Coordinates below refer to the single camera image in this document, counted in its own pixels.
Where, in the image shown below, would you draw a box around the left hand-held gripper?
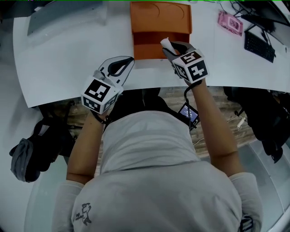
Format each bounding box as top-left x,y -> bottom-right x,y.
81,56 -> 135,115

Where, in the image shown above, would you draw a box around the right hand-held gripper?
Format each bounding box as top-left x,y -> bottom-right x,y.
161,41 -> 208,87

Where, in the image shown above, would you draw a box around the orange tissue box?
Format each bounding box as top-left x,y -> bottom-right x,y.
130,1 -> 193,61

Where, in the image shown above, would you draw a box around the person's right forearm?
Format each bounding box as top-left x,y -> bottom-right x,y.
190,80 -> 247,179

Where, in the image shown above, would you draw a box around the person's left forearm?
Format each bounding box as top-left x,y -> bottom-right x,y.
66,111 -> 109,182

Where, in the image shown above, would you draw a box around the person's black trousers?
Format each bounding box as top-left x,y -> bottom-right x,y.
108,88 -> 182,127

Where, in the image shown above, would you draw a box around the pink wipes packet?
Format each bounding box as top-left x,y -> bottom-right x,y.
217,10 -> 244,37

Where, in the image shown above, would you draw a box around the small black screen device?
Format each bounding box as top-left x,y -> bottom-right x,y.
178,102 -> 200,131

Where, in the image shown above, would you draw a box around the silver closed laptop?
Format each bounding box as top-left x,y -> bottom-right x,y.
27,1 -> 109,37

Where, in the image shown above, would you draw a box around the black keyboard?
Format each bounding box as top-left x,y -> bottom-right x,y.
244,30 -> 276,63

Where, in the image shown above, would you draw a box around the white power strip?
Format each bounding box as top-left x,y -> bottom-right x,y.
237,114 -> 247,131

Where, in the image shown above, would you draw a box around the black office chair with cloth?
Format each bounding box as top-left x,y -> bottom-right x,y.
9,99 -> 77,183

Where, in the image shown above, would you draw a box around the black office chair with headrest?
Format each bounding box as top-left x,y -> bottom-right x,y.
223,87 -> 290,164

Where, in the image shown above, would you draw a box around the person's white t-shirt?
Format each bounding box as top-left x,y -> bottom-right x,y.
51,110 -> 263,232

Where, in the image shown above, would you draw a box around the grey cloth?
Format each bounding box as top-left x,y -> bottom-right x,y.
10,138 -> 34,182

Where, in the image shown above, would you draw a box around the black right wrist strap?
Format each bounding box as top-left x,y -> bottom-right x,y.
184,80 -> 202,107

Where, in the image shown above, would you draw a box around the black wrist strap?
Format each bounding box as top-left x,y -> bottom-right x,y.
94,111 -> 111,124
184,80 -> 202,107

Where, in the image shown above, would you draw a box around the black left wrist strap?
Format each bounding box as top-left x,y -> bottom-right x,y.
94,111 -> 111,124

